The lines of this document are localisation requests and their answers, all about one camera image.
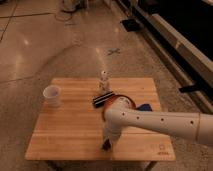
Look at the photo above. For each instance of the wooden table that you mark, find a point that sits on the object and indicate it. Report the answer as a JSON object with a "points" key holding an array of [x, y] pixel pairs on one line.
{"points": [[73, 131]]}

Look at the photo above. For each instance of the blue sponge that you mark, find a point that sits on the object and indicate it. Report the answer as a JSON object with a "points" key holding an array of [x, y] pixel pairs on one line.
{"points": [[144, 107]]}

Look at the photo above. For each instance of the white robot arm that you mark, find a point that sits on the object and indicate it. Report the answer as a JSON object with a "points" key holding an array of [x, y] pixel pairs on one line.
{"points": [[197, 127]]}

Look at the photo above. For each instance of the dark red pepper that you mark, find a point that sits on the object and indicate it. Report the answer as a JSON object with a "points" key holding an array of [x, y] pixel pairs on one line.
{"points": [[106, 145]]}

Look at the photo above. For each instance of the white plastic cup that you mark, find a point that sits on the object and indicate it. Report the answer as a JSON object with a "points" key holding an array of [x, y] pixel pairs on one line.
{"points": [[52, 95]]}

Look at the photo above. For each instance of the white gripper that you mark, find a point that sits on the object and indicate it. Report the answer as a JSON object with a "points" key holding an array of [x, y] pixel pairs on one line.
{"points": [[112, 134]]}

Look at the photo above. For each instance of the orange bowl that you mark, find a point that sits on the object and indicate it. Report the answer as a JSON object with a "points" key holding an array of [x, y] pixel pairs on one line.
{"points": [[124, 98]]}

